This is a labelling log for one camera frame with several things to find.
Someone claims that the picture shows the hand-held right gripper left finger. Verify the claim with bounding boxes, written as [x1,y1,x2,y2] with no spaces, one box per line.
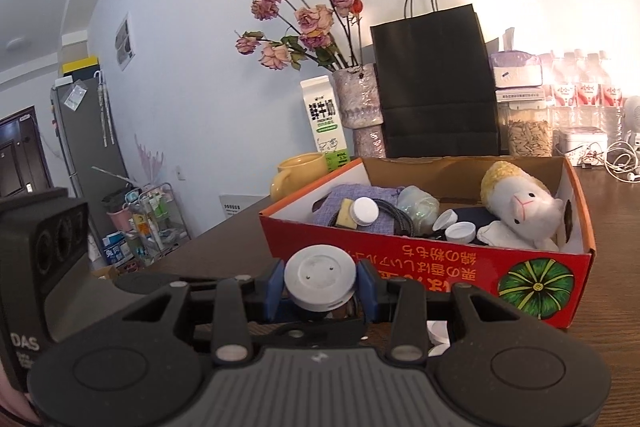
[115,259,286,364]

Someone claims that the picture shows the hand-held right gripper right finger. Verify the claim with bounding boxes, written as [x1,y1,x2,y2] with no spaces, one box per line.
[356,259,506,360]

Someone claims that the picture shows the red cardboard box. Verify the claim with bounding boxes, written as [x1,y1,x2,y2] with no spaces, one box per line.
[259,155,597,330]

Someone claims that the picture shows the white round lid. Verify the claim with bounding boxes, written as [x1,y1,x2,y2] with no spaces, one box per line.
[284,245,358,312]

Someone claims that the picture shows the small white capped bottle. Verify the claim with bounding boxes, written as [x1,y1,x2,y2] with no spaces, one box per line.
[334,197,380,229]

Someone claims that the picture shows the purple drawstring pouch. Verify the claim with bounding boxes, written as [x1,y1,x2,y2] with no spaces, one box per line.
[312,184,403,238]

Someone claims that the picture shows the white plush sheep toy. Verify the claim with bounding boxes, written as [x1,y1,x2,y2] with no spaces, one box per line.
[477,161,565,252]

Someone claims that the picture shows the white plastic cap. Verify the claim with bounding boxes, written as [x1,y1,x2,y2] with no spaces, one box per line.
[427,321,453,358]

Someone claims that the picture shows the white panel appliance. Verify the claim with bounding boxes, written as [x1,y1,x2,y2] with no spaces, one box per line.
[220,193,266,220]

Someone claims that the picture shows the iridescent plastic bag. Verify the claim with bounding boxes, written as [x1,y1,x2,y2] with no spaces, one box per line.
[397,185,441,235]

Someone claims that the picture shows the blue boxes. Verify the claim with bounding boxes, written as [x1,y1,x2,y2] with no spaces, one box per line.
[102,232,131,265]

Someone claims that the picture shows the yellow mug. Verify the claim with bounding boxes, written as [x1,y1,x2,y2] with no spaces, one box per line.
[270,152,330,202]

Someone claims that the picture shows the pink plastic bin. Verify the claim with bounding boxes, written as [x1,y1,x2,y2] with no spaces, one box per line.
[102,194,136,233]

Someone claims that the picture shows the dark blue zip case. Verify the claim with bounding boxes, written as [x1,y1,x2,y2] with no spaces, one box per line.
[452,206,501,228]

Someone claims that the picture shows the dark brown door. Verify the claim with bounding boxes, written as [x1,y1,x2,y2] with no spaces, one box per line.
[0,106,53,198]

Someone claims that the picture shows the white milk carton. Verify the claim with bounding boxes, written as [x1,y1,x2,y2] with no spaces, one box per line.
[300,76,350,172]

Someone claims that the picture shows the grey refrigerator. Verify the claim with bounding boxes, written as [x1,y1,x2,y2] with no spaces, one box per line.
[50,69,132,200]

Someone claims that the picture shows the pink speckled vase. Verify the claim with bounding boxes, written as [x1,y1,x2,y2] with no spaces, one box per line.
[331,63,388,158]

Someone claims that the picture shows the black paper bag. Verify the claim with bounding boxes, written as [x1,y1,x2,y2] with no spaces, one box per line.
[370,0,501,158]

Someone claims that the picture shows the clear container of seeds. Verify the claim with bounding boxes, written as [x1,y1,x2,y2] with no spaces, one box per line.
[500,100,553,158]

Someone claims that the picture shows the yellow box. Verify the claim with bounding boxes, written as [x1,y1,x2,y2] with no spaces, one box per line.
[61,55,101,76]

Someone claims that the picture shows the white flat box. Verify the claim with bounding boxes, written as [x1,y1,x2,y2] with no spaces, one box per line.
[496,87,547,104]

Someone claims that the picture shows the white tin box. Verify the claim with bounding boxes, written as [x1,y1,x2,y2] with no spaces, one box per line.
[557,127,610,162]

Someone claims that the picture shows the purple tissue pack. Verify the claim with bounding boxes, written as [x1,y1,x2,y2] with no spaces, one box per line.
[489,27,543,88]

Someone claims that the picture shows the dried pink rose bouquet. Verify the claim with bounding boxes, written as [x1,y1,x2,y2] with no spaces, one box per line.
[235,0,363,72]

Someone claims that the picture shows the pack of water bottles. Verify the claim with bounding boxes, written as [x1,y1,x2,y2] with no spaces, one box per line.
[537,49,626,132]

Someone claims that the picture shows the white round speaker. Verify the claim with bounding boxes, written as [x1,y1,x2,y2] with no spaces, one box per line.
[621,96,640,148]

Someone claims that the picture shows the black braided cable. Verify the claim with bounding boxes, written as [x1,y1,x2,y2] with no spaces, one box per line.
[372,199,416,238]

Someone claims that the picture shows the white wire storage cart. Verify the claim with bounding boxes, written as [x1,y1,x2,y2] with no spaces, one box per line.
[127,182,191,265]

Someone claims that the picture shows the white earphone cable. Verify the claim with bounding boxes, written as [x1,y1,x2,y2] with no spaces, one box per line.
[602,142,640,182]

